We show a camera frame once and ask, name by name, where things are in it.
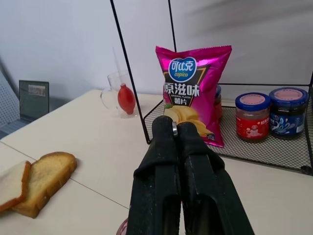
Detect white bread slice with crust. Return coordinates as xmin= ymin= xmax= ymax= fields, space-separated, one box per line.
xmin=0 ymin=160 xmax=32 ymax=212

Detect red bulb dropper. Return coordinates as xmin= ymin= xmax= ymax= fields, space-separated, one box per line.
xmin=112 ymin=47 xmax=136 ymax=116

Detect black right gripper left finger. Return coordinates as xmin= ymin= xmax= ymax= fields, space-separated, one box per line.
xmin=125 ymin=116 xmax=183 ymax=235

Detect dark blue label jam jar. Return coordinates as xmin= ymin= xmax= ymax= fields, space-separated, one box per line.
xmin=268 ymin=87 xmax=309 ymax=141

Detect white perforated chair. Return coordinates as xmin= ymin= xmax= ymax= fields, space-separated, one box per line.
xmin=0 ymin=56 xmax=21 ymax=138

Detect clear glass mug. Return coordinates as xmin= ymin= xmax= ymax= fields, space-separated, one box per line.
xmin=99 ymin=70 xmax=139 ymax=119

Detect jar with red contents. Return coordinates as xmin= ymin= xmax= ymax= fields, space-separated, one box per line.
xmin=213 ymin=84 xmax=223 ymax=121

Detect dark green box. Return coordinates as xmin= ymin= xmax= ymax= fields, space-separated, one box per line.
xmin=19 ymin=79 xmax=50 ymax=123

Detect pink potato chips bag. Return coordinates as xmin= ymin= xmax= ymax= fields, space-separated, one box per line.
xmin=155 ymin=45 xmax=232 ymax=148

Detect pink round object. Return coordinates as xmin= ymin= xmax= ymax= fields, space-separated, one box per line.
xmin=116 ymin=218 xmax=129 ymax=235

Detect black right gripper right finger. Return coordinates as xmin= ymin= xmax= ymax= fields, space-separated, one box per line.
xmin=176 ymin=121 xmax=255 ymax=235

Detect golden toasted bread slice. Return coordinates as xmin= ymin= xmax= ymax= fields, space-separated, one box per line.
xmin=11 ymin=151 xmax=77 ymax=218

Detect black wire mesh rack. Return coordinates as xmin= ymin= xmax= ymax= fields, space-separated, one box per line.
xmin=110 ymin=0 xmax=313 ymax=176

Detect red label jam jar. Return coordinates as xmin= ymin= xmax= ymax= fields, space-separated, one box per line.
xmin=235 ymin=92 xmax=271 ymax=143

